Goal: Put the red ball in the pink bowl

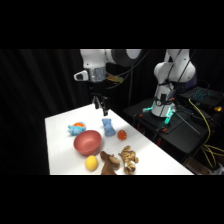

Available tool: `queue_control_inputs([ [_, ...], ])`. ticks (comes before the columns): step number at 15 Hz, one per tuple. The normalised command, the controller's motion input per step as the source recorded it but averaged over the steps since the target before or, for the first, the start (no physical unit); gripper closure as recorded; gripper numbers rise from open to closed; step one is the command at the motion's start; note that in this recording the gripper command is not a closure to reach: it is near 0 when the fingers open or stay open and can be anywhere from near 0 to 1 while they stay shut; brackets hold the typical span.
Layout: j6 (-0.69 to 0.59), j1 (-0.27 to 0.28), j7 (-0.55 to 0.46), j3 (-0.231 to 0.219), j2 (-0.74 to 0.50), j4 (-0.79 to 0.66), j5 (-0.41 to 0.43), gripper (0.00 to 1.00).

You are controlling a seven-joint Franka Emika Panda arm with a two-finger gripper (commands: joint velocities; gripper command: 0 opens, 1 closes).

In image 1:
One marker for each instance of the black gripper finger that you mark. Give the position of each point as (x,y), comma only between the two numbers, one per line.
(105,106)
(96,102)

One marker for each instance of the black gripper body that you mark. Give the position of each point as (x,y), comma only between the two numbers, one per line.
(98,89)

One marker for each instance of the red ball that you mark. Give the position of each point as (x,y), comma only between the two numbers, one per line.
(122,134)

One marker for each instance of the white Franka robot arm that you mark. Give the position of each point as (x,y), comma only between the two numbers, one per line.
(170,71)

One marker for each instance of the pink bowl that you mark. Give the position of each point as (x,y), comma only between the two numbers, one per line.
(87,142)

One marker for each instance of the blue plush bear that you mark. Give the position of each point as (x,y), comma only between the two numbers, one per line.
(108,127)

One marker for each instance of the light blue orange plush toy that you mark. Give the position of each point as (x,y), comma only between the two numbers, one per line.
(76,128)

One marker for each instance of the brown plush dog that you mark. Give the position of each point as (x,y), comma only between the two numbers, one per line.
(109,163)

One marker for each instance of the tan striped plush tiger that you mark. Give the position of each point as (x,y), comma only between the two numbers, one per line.
(128,159)

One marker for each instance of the yellow lemon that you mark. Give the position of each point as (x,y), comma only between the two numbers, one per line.
(91,163)

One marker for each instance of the black curtain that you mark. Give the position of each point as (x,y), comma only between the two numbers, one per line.
(40,83)

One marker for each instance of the black robot stand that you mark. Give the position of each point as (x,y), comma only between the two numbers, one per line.
(180,133)

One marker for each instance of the black laptop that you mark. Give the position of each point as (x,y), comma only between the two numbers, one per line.
(200,95)

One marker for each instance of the small yellow object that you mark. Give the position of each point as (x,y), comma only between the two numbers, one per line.
(218,108)

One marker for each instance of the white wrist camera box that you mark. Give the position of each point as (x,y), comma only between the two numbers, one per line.
(81,75)

